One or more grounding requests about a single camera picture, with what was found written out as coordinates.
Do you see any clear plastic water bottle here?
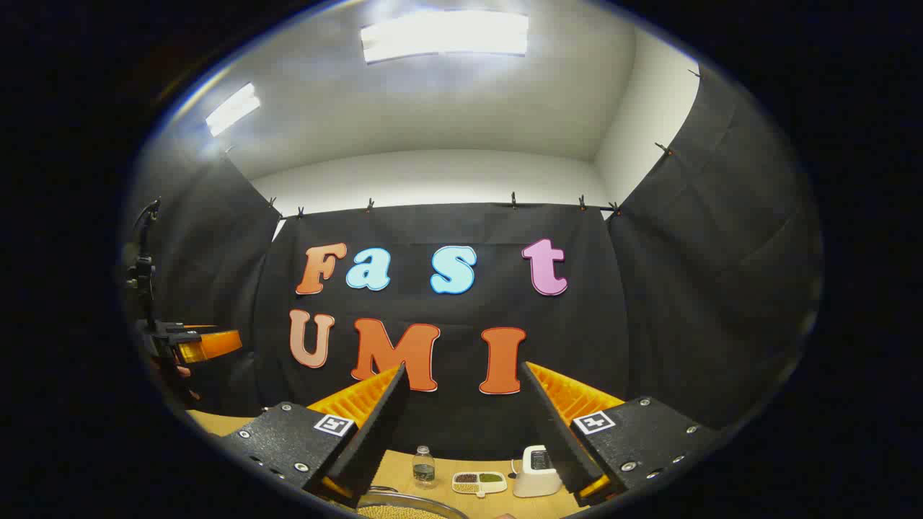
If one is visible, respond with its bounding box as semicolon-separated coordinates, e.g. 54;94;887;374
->
412;445;436;489

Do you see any ceiling light panel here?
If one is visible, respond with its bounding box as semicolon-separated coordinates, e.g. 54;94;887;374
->
206;83;260;136
361;11;529;64

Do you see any white divided bean plate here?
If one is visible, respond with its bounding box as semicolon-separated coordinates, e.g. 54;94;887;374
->
451;471;508;498

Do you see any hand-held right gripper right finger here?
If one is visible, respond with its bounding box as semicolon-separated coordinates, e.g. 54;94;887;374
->
519;360;722;507

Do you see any black gooseneck stand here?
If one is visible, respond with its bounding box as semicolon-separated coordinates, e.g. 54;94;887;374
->
126;198;163;325

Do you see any white toaster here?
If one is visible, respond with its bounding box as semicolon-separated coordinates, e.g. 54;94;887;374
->
512;445;563;498

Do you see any pile of soybeans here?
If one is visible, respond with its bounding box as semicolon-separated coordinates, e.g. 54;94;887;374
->
361;505;448;519

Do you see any stainless steel pot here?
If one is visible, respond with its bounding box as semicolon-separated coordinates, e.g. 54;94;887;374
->
357;487;469;519

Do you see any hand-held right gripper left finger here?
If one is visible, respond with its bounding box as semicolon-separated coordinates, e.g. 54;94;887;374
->
216;363;410;510

